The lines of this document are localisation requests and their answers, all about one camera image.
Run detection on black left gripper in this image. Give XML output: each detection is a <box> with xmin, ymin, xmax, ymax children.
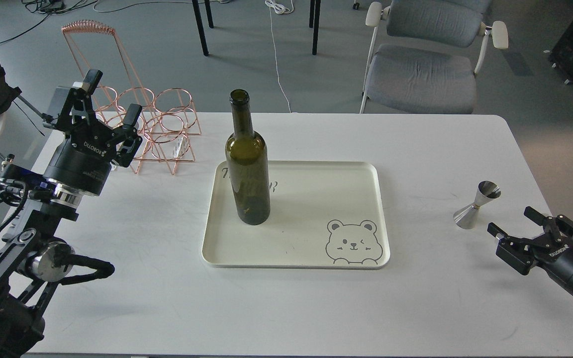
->
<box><xmin>43</xmin><ymin>69</ymin><xmax>143</xmax><ymax>196</ymax></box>

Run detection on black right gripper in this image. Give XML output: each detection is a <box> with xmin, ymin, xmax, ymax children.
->
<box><xmin>487</xmin><ymin>206</ymin><xmax>573</xmax><ymax>297</ymax></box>

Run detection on steel double jigger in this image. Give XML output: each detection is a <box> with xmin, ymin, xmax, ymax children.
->
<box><xmin>453</xmin><ymin>180</ymin><xmax>502</xmax><ymax>229</ymax></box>

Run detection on dark green wine bottle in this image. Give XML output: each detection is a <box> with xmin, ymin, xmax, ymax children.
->
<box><xmin>225</xmin><ymin>89</ymin><xmax>271</xmax><ymax>226</ymax></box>

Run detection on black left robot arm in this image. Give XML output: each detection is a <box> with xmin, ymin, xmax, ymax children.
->
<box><xmin>0</xmin><ymin>70</ymin><xmax>142</xmax><ymax>358</ymax></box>

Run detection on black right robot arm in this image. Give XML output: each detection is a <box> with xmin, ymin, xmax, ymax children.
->
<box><xmin>487</xmin><ymin>206</ymin><xmax>573</xmax><ymax>297</ymax></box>

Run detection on cream bear serving tray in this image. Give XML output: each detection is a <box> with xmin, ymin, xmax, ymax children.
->
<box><xmin>202</xmin><ymin>161</ymin><xmax>391</xmax><ymax>269</ymax></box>

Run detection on grey office chair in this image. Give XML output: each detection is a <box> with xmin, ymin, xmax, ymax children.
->
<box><xmin>359</xmin><ymin>0</ymin><xmax>509</xmax><ymax>115</ymax></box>

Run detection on black table legs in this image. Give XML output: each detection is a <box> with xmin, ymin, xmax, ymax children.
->
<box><xmin>192</xmin><ymin>0</ymin><xmax>322</xmax><ymax>56</ymax></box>

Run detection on copper wire bottle rack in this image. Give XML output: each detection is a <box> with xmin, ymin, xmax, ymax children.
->
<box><xmin>61</xmin><ymin>19</ymin><xmax>202</xmax><ymax>175</ymax></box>

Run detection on black floor cables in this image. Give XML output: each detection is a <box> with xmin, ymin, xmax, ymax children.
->
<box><xmin>0</xmin><ymin>0</ymin><xmax>99</xmax><ymax>48</ymax></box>

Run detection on white floor cable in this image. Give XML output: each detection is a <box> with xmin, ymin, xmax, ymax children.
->
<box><xmin>265</xmin><ymin>0</ymin><xmax>295</xmax><ymax>113</ymax></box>

